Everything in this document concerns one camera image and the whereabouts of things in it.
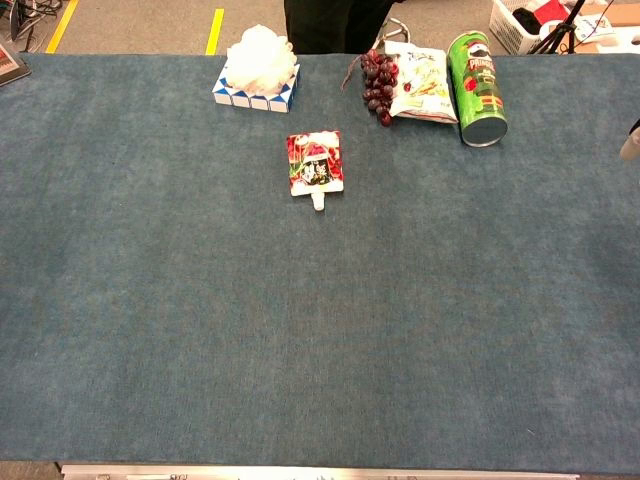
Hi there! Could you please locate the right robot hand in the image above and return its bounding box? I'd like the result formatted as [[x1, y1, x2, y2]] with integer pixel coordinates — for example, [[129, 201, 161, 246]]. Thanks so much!
[[619, 118, 640, 161]]

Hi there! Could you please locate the cardboard box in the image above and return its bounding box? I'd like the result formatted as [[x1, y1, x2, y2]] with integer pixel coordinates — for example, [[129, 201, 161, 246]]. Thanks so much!
[[574, 3, 640, 54]]

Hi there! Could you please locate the black tripod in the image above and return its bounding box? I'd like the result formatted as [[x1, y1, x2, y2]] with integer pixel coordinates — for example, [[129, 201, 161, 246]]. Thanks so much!
[[531, 0, 601, 55]]

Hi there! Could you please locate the green Pringles can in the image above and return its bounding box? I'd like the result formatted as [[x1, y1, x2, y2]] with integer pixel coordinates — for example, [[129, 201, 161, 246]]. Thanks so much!
[[446, 30, 509, 149]]

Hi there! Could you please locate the white plastic basket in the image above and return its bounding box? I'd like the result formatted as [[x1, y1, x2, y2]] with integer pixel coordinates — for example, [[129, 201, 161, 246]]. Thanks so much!
[[488, 0, 571, 56]]

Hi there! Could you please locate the white snack chip bag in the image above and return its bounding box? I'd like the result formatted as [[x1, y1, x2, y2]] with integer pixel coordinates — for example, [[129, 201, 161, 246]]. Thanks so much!
[[383, 40, 460, 125]]

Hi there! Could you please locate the dark red grape bunch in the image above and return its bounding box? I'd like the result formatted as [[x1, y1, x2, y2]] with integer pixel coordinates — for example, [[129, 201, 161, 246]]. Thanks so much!
[[341, 49, 401, 128]]

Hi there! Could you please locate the chair base metal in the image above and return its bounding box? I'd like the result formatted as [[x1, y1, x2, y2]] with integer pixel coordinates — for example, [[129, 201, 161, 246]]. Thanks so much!
[[378, 17, 412, 45]]

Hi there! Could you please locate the red jelly drink pouch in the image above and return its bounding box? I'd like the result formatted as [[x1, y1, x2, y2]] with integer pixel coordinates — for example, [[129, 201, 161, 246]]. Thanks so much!
[[285, 130, 346, 212]]

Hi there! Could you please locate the person in black clothes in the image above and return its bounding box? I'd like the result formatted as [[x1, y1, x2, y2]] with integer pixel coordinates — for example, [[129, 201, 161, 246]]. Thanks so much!
[[283, 0, 401, 55]]

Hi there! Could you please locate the blue felt table mat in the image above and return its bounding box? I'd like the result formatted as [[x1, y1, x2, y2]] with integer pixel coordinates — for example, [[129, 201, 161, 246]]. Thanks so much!
[[0, 52, 640, 475]]

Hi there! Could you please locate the blue white snake puzzle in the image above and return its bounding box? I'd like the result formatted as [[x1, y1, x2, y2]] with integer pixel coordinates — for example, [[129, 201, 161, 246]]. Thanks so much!
[[211, 62, 301, 114]]

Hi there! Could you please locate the yellow floor tape strip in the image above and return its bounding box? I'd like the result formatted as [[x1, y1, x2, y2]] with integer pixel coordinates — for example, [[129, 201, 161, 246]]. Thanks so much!
[[205, 8, 226, 56]]

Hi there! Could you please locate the framed patterned board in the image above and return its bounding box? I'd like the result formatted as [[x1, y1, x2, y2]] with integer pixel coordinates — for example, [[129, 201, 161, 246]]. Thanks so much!
[[0, 42, 32, 87]]

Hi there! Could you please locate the black cables bundle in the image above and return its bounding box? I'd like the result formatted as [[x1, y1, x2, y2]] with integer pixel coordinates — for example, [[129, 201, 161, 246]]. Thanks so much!
[[0, 0, 64, 53]]

